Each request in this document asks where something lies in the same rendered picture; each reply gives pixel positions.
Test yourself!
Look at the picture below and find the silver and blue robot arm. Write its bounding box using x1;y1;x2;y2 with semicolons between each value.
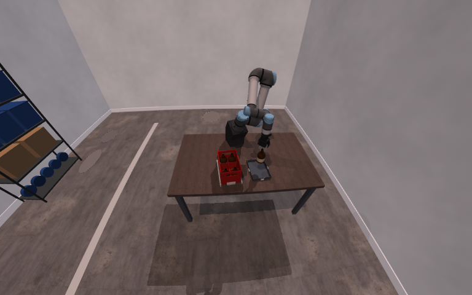
231;68;277;136

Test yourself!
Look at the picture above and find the red crate with dividers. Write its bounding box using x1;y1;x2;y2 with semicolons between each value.
218;151;242;185

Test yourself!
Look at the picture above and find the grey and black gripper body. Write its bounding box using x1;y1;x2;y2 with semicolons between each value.
258;132;270;147

